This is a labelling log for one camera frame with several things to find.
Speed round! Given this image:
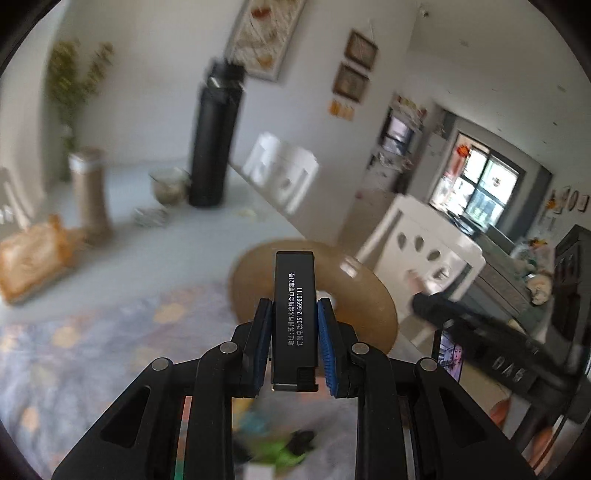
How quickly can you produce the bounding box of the window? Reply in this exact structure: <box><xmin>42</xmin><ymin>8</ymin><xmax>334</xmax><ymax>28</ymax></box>
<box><xmin>429</xmin><ymin>131</ymin><xmax>527</xmax><ymax>236</ymax></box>

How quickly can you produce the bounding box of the small brown framed picture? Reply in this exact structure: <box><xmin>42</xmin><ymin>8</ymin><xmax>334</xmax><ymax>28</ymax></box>
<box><xmin>345</xmin><ymin>29</ymin><xmax>379</xmax><ymax>71</ymax></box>
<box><xmin>333</xmin><ymin>64</ymin><xmax>370</xmax><ymax>101</ymax></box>

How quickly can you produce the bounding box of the cluttered cabinet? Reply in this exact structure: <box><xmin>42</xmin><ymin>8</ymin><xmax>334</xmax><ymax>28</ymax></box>
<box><xmin>365</xmin><ymin>95</ymin><xmax>428</xmax><ymax>192</ymax></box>

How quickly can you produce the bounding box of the black rectangular box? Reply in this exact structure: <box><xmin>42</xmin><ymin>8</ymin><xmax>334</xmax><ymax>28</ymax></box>
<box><xmin>271</xmin><ymin>251</ymin><xmax>319</xmax><ymax>392</ymax></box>

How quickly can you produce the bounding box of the small lit screen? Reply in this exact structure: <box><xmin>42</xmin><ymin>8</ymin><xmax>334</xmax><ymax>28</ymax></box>
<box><xmin>438</xmin><ymin>331</ymin><xmax>465</xmax><ymax>383</ymax></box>

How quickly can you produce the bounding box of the person's right hand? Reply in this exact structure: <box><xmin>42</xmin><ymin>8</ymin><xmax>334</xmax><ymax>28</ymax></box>
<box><xmin>517</xmin><ymin>415</ymin><xmax>571</xmax><ymax>469</ymax></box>

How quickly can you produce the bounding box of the brown woven basket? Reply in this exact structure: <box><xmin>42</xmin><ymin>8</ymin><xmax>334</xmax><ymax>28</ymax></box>
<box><xmin>228</xmin><ymin>239</ymin><xmax>399</xmax><ymax>358</ymax></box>

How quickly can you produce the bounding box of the beige canister with white lid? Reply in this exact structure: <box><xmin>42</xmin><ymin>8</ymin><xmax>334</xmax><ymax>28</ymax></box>
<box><xmin>68</xmin><ymin>148</ymin><xmax>114</xmax><ymax>246</ymax></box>

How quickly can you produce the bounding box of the black thermos flask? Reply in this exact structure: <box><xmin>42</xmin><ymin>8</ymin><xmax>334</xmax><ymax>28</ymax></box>
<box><xmin>188</xmin><ymin>58</ymin><xmax>245</xmax><ymax>208</ymax></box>

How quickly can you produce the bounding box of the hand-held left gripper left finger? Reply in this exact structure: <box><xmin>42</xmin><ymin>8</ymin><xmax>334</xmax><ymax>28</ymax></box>
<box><xmin>52</xmin><ymin>298</ymin><xmax>274</xmax><ymax>480</ymax></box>

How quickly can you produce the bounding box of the orange wall sticker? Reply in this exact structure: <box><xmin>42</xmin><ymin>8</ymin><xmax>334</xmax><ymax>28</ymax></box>
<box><xmin>329</xmin><ymin>99</ymin><xmax>355</xmax><ymax>121</ymax></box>

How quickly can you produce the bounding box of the green toy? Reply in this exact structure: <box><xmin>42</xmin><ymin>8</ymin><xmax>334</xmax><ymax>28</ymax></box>
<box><xmin>233</xmin><ymin>429</ymin><xmax>319</xmax><ymax>468</ymax></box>

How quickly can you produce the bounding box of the metal bowl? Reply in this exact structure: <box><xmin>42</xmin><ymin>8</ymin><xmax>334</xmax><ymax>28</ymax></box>
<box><xmin>150</xmin><ymin>167</ymin><xmax>190</xmax><ymax>205</ymax></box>

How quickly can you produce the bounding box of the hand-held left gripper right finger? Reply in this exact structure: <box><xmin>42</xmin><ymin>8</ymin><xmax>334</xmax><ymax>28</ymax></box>
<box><xmin>317</xmin><ymin>298</ymin><xmax>539</xmax><ymax>480</ymax></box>

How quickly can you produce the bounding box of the grey green sofa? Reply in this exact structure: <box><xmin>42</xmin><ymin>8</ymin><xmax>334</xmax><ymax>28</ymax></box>
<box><xmin>475</xmin><ymin>231</ymin><xmax>555</xmax><ymax>333</ymax></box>

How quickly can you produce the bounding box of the orange tissue pack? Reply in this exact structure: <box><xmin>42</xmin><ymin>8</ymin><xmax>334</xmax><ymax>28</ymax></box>
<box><xmin>0</xmin><ymin>215</ymin><xmax>86</xmax><ymax>303</ymax></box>

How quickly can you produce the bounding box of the dark cabinet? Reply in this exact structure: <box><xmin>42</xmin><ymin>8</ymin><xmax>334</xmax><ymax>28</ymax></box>
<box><xmin>551</xmin><ymin>224</ymin><xmax>591</xmax><ymax>335</ymax></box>

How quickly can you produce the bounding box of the green plant in vase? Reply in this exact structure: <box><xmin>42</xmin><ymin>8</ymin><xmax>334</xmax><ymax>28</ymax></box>
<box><xmin>46</xmin><ymin>41</ymin><xmax>114</xmax><ymax>181</ymax></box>

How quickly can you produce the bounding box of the blue patterned tablecloth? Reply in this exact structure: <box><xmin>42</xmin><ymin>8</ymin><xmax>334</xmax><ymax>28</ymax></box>
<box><xmin>0</xmin><ymin>284</ymin><xmax>370</xmax><ymax>480</ymax></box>

